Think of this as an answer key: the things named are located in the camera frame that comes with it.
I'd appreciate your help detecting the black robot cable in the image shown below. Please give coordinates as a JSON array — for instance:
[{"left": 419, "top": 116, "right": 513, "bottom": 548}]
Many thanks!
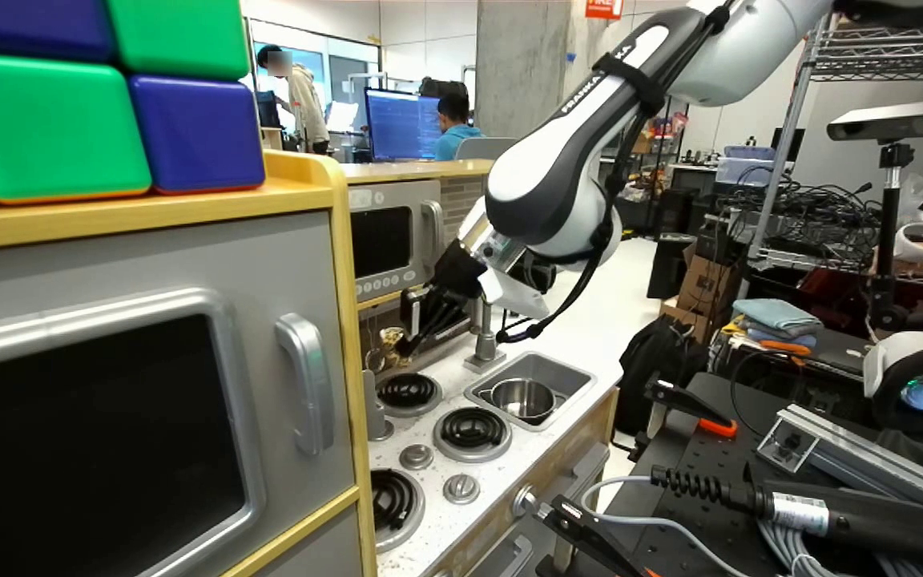
[{"left": 521, "top": 52, "right": 669, "bottom": 346}]

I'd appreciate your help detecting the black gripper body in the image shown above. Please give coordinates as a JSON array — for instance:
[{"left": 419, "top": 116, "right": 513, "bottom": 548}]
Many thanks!
[{"left": 428, "top": 236, "right": 500, "bottom": 315}]

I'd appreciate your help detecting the black camera stand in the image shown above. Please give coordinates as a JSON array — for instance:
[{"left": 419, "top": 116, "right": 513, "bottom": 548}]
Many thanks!
[{"left": 871, "top": 142, "right": 918, "bottom": 281}]

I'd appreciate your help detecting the small steel pot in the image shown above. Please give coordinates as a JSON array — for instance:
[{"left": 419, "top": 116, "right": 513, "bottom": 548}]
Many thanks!
[{"left": 483, "top": 376, "right": 558, "bottom": 425}]

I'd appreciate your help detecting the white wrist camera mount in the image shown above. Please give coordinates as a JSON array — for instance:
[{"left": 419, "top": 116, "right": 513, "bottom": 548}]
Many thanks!
[{"left": 473, "top": 263, "right": 551, "bottom": 321}]

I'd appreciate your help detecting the orange handled tool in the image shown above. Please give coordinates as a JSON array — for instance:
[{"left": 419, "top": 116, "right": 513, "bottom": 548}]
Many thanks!
[{"left": 649, "top": 379, "right": 743, "bottom": 442}]

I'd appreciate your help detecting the blue desk partition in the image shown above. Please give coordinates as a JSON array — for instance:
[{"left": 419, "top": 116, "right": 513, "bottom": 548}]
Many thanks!
[{"left": 363, "top": 91, "right": 447, "bottom": 164}]

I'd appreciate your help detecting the blue plastic block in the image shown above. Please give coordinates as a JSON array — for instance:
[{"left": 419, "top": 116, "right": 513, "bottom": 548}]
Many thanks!
[
  {"left": 0, "top": 0, "right": 120, "bottom": 63},
  {"left": 127, "top": 75, "right": 270, "bottom": 194}
]

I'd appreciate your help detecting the black coil stove burner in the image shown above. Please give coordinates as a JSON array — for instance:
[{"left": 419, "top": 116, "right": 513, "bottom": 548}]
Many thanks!
[
  {"left": 370, "top": 464, "right": 428, "bottom": 555},
  {"left": 375, "top": 368, "right": 447, "bottom": 418},
  {"left": 428, "top": 404, "right": 516, "bottom": 464}
]

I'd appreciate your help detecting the wooden toy kitchen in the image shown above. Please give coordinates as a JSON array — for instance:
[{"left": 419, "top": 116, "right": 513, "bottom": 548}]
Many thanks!
[{"left": 0, "top": 148, "right": 625, "bottom": 577}]

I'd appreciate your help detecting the blue folded cloth stack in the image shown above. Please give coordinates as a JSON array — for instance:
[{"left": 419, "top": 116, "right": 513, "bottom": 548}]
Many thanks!
[{"left": 731, "top": 296, "right": 826, "bottom": 349}]

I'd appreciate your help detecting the white device with teal lens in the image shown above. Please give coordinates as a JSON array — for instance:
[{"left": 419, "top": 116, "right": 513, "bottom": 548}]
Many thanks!
[{"left": 858, "top": 329, "right": 923, "bottom": 442}]

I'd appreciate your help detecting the black bag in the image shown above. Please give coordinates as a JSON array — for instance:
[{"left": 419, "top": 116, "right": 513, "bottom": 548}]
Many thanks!
[{"left": 614, "top": 317, "right": 710, "bottom": 442}]

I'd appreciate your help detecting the standing person in beige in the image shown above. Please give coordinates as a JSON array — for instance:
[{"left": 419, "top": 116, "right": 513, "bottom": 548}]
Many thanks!
[{"left": 254, "top": 41, "right": 332, "bottom": 157}]

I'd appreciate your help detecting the black clamp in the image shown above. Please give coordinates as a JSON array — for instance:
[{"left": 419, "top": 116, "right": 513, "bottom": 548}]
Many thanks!
[{"left": 540, "top": 495, "right": 656, "bottom": 577}]

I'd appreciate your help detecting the blue plastic bin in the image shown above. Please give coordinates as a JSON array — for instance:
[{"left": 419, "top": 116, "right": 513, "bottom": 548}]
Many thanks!
[{"left": 715, "top": 144, "right": 780, "bottom": 192}]

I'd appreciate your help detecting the large green plastic block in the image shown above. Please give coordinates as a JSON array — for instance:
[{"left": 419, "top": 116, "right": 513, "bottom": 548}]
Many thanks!
[{"left": 0, "top": 49, "right": 155, "bottom": 204}]

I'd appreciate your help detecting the person in blue shirt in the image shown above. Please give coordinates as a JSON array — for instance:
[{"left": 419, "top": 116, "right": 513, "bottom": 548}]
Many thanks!
[{"left": 432, "top": 80, "right": 486, "bottom": 164}]

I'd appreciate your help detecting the aluminium extrusion bar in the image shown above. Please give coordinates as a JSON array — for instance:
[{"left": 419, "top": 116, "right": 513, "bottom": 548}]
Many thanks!
[{"left": 755, "top": 402, "right": 923, "bottom": 515}]

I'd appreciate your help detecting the large grey microwave door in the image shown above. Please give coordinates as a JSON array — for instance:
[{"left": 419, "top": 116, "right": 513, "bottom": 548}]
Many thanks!
[{"left": 0, "top": 208, "right": 363, "bottom": 577}]

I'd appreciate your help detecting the black stereo camera bar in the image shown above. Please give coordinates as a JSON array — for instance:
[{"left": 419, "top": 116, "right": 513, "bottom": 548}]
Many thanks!
[{"left": 825, "top": 93, "right": 923, "bottom": 144}]

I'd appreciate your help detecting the grey cable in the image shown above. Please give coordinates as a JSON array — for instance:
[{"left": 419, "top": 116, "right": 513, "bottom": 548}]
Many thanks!
[{"left": 578, "top": 475, "right": 752, "bottom": 577}]

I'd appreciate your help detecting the brown cardboard box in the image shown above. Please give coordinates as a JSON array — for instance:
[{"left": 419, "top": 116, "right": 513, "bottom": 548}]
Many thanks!
[{"left": 676, "top": 254, "right": 743, "bottom": 325}]

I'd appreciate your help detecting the metal wire shelf rack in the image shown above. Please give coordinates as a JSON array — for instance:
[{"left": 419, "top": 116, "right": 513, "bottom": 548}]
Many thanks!
[{"left": 748, "top": 8, "right": 923, "bottom": 259}]

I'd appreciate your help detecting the large grey door handle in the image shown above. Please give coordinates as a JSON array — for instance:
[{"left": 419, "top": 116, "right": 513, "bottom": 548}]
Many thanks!
[{"left": 274, "top": 310, "right": 337, "bottom": 457}]

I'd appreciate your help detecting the small grey toy microwave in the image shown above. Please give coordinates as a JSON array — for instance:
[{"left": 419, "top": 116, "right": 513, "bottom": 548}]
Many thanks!
[{"left": 345, "top": 180, "right": 448, "bottom": 304}]

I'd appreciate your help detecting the grey toy sink basin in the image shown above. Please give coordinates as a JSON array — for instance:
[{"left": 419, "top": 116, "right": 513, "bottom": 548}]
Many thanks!
[{"left": 464, "top": 349, "right": 595, "bottom": 430}]

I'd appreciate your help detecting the black tool handle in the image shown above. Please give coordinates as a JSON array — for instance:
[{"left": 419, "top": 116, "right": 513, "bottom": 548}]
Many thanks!
[{"left": 649, "top": 461, "right": 923, "bottom": 569}]

